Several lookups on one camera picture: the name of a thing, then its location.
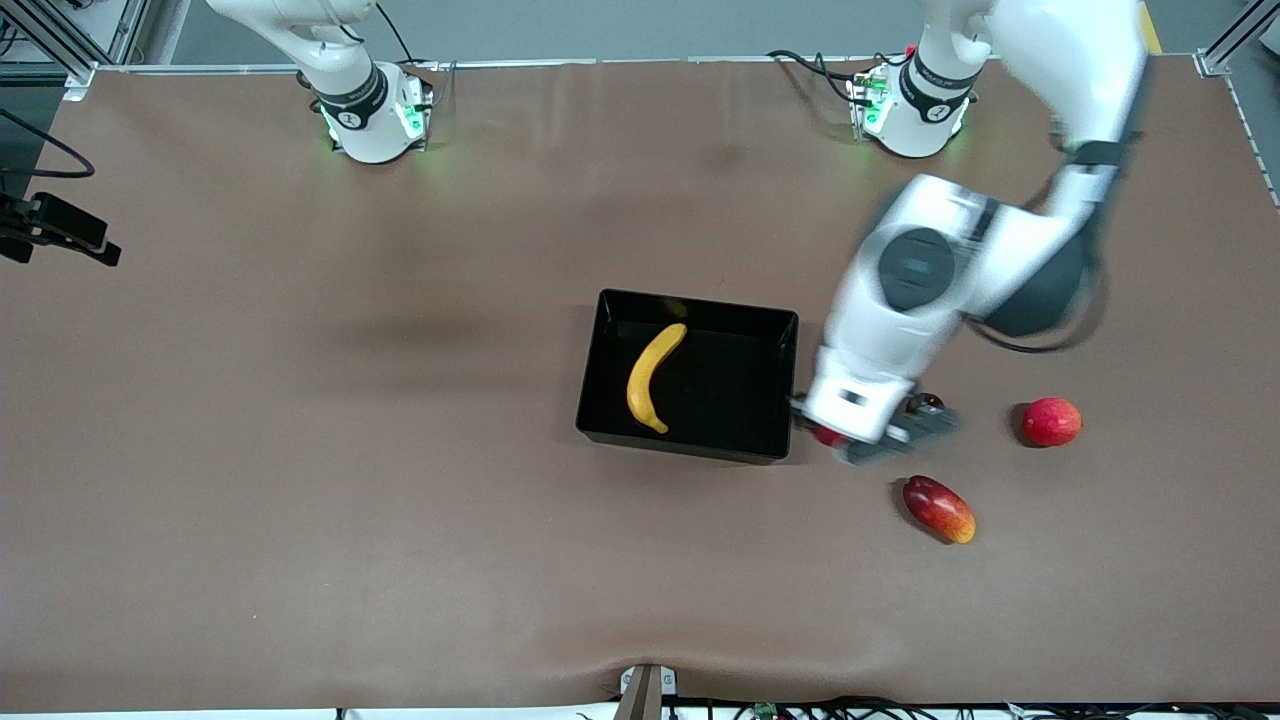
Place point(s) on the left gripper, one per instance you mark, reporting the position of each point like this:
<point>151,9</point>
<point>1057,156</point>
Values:
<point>800,414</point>

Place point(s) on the small red yellow apple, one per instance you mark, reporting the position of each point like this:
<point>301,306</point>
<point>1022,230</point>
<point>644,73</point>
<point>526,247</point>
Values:
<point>828,436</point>

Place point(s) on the black plastic tray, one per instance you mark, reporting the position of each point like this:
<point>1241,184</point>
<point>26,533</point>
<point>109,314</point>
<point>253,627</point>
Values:
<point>710,420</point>

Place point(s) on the yellow banana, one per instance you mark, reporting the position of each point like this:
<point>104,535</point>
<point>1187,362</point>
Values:
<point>645,385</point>

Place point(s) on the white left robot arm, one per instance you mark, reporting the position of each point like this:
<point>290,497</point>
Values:
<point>1070,70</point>

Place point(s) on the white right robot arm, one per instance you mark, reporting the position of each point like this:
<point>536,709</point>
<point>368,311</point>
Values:
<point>350,100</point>

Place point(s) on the dark purple mangosteen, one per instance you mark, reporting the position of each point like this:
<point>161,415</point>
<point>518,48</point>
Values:
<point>925,401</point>

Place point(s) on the red yellow mango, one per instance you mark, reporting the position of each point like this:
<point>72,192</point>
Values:
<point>940,510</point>

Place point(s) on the red peach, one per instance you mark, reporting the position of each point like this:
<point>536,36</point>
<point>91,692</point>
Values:
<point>1052,422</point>

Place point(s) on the small green circuit board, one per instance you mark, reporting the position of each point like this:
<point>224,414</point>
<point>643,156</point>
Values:
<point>766,711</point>

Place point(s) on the grey table edge clamp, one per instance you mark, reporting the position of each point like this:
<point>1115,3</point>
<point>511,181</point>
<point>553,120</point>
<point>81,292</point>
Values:
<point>645,695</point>

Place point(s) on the brown table cover sheet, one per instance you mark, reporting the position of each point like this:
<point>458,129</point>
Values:
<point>400,550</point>

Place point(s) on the aluminium frame beam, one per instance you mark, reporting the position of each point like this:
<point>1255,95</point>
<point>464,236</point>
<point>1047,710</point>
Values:
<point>1225,50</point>
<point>60,48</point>

